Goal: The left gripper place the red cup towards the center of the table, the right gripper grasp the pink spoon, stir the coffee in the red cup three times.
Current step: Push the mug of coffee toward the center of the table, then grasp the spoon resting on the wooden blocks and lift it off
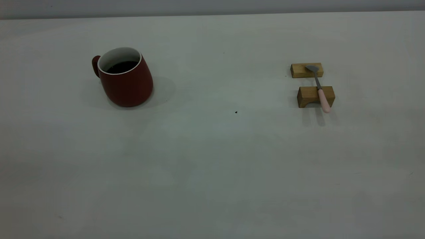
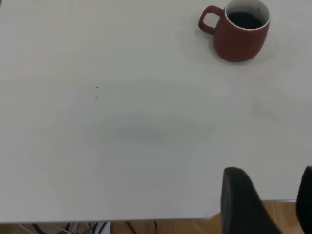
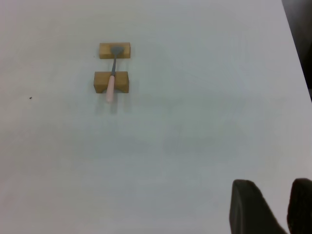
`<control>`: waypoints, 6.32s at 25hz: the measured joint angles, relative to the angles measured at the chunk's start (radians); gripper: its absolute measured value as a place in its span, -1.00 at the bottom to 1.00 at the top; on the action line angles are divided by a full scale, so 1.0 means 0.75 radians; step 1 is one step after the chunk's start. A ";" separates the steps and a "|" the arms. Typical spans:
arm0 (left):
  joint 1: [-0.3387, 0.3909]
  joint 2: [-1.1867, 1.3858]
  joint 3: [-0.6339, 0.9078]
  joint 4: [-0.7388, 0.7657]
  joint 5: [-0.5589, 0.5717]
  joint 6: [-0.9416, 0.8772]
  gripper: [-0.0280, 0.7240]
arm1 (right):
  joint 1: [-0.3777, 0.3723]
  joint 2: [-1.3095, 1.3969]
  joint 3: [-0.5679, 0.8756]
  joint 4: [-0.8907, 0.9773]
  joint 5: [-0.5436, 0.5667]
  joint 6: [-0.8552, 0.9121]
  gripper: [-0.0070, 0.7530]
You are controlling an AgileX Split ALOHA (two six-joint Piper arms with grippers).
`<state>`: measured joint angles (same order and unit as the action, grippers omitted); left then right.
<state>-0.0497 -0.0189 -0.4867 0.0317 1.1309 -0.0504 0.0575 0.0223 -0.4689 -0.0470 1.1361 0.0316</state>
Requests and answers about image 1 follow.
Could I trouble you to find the red ceramic mug with coffee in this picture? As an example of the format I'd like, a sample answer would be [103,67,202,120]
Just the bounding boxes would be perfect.
[92,47,154,108]

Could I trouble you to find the pink-handled metal spoon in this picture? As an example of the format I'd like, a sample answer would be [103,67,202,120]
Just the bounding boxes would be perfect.
[305,65,331,114]

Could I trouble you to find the flat rectangular wooden block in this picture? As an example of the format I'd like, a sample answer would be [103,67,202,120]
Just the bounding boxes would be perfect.
[291,63,324,78]

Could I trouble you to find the arched wooden block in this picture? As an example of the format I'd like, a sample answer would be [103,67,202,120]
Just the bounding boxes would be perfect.
[297,86,335,108]

